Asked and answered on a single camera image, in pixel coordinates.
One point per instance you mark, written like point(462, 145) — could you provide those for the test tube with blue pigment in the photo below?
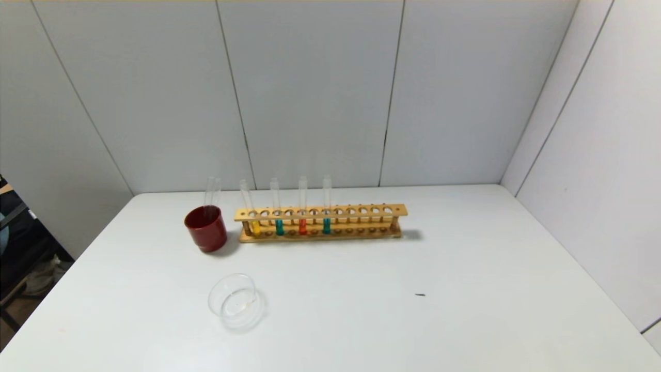
point(326, 226)
point(279, 227)

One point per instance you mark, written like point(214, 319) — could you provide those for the test tube with yellow pigment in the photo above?
point(255, 227)

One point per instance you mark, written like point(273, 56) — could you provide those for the wooden test tube rack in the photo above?
point(320, 212)

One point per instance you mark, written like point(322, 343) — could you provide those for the test tube with orange pigment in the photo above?
point(302, 226)

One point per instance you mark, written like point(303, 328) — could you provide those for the empty glass test tube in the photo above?
point(208, 191)
point(217, 191)

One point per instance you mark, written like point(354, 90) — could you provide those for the dark red cup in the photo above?
point(206, 232)

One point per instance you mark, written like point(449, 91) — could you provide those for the clear glass petri dish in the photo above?
point(237, 310)

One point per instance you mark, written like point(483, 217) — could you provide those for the white shoe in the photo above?
point(44, 276)

